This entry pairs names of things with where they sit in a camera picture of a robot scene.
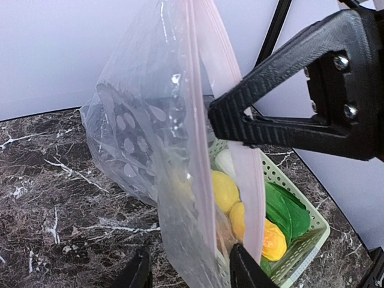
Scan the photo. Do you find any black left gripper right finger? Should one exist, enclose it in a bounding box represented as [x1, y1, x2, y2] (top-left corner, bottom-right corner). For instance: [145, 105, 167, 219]
[230, 244, 278, 288]

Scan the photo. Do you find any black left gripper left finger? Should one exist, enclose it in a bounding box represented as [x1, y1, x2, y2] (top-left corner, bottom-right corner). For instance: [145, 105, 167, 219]
[110, 248, 152, 288]

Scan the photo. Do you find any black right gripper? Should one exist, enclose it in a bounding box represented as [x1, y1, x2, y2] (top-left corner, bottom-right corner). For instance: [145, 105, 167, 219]
[208, 1, 383, 161]

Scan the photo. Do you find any orange yellow mango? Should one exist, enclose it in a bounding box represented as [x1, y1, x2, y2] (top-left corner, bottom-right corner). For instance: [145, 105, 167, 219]
[229, 202, 288, 262]

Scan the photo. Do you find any green white bok choy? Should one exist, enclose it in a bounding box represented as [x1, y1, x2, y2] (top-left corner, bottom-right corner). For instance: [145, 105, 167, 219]
[212, 149, 310, 245]

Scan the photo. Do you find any clear zip top bag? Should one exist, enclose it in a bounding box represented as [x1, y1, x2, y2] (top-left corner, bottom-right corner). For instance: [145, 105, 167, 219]
[80, 1, 260, 287]

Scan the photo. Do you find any green pepper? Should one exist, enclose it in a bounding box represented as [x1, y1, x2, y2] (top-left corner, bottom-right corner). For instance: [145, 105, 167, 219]
[260, 256, 271, 276]

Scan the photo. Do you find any green perforated plastic basket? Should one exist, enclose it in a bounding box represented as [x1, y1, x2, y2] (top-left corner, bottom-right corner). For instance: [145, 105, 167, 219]
[209, 139, 330, 287]

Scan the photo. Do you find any yellow lemon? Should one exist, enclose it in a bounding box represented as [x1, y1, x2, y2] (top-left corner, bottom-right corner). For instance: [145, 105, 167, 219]
[211, 170, 241, 214]

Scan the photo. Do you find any black frame post right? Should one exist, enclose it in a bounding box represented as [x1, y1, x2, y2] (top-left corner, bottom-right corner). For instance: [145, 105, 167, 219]
[254, 0, 292, 67]

